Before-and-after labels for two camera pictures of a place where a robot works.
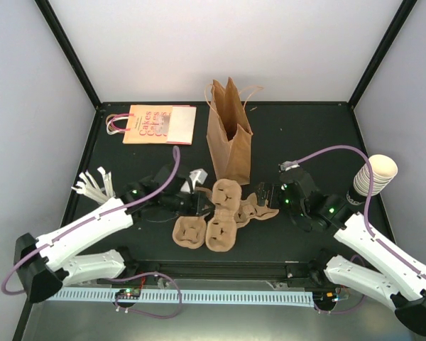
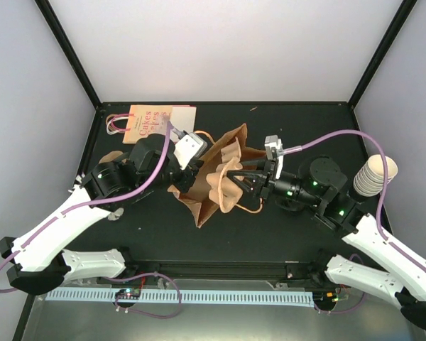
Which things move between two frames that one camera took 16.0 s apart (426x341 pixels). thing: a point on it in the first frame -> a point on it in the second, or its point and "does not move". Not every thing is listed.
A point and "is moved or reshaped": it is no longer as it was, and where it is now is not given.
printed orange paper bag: (155, 124) does not move
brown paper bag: (230, 133) is moved or reshaped
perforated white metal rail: (167, 298) does not move
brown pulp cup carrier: (189, 231) -> (110, 156)
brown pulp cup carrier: (221, 229) -> (223, 190)
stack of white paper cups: (384, 168) does not move
